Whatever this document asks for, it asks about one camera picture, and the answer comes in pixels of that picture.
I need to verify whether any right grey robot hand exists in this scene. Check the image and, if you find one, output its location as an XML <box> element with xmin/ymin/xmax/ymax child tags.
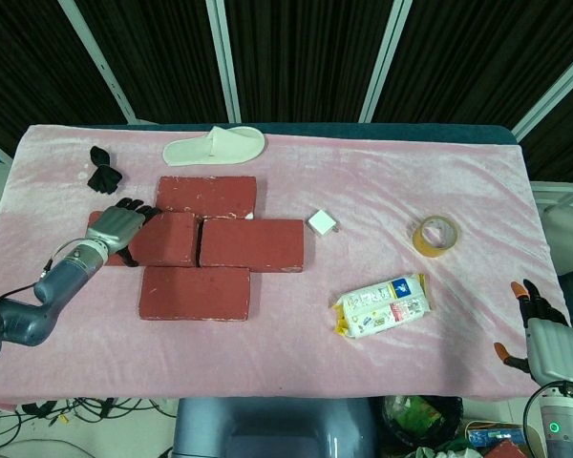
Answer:
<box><xmin>494</xmin><ymin>279</ymin><xmax>573</xmax><ymax>386</ymax></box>

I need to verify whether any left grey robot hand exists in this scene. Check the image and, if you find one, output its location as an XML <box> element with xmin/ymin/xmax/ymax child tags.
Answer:
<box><xmin>85</xmin><ymin>198</ymin><xmax>162</xmax><ymax>268</ymax></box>

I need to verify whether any red brick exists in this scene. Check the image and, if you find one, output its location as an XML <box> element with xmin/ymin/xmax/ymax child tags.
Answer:
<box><xmin>198</xmin><ymin>218</ymin><xmax>307</xmax><ymax>276</ymax></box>
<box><xmin>155</xmin><ymin>175</ymin><xmax>259</xmax><ymax>221</ymax></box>
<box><xmin>88</xmin><ymin>210</ymin><xmax>202</xmax><ymax>268</ymax></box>
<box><xmin>138</xmin><ymin>265</ymin><xmax>252</xmax><ymax>323</ymax></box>

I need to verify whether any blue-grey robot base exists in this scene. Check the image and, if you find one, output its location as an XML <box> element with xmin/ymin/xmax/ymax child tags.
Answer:
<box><xmin>172</xmin><ymin>396</ymin><xmax>378</xmax><ymax>458</ymax></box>

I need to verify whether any black knotted cloth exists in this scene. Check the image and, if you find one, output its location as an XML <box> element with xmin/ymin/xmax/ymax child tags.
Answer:
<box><xmin>86</xmin><ymin>145</ymin><xmax>124</xmax><ymax>196</ymax></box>

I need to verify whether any blue box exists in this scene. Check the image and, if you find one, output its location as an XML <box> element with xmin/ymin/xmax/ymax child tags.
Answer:
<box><xmin>467</xmin><ymin>427</ymin><xmax>526</xmax><ymax>448</ymax></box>

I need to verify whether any red box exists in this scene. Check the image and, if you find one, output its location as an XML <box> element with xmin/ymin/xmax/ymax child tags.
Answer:
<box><xmin>486</xmin><ymin>438</ymin><xmax>531</xmax><ymax>458</ymax></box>

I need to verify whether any white slipper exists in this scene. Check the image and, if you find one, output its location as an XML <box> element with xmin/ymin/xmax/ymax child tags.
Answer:
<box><xmin>161</xmin><ymin>125</ymin><xmax>267</xmax><ymax>168</ymax></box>

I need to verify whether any black bin with wrappers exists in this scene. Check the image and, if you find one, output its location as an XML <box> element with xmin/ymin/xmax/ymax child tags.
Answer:
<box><xmin>380</xmin><ymin>394</ymin><xmax>464</xmax><ymax>452</ymax></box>

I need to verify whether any white metal rack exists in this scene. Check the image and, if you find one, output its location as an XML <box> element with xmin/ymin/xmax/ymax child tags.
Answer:
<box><xmin>529</xmin><ymin>181</ymin><xmax>573</xmax><ymax>214</ymax></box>

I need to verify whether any yellow tape roll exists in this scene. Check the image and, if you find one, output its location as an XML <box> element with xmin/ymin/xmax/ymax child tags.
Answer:
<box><xmin>412</xmin><ymin>215</ymin><xmax>459</xmax><ymax>259</ymax></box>

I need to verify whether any white wet wipes packet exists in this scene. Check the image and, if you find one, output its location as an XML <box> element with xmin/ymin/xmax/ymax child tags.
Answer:
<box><xmin>332</xmin><ymin>272</ymin><xmax>434</xmax><ymax>340</ymax></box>

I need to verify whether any white charger cube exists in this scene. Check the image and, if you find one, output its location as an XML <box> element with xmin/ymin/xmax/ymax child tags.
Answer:
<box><xmin>307</xmin><ymin>208</ymin><xmax>341</xmax><ymax>239</ymax></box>

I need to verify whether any pink table cloth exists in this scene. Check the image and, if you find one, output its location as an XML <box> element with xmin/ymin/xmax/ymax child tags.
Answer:
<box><xmin>0</xmin><ymin>123</ymin><xmax>572</xmax><ymax>412</ymax></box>

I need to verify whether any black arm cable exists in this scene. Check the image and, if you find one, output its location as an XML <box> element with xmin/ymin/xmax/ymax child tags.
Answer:
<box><xmin>522</xmin><ymin>381</ymin><xmax>572</xmax><ymax>458</ymax></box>

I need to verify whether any white partition post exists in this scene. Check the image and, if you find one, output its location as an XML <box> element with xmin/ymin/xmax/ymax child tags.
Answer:
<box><xmin>510</xmin><ymin>40</ymin><xmax>573</xmax><ymax>140</ymax></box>
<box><xmin>56</xmin><ymin>0</ymin><xmax>139</xmax><ymax>124</ymax></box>
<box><xmin>358</xmin><ymin>0</ymin><xmax>414</xmax><ymax>123</ymax></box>
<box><xmin>205</xmin><ymin>0</ymin><xmax>244</xmax><ymax>124</ymax></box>

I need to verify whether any black floor cable bundle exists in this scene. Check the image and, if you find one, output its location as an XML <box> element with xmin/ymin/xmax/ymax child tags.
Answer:
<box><xmin>0</xmin><ymin>396</ymin><xmax>179</xmax><ymax>452</ymax></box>

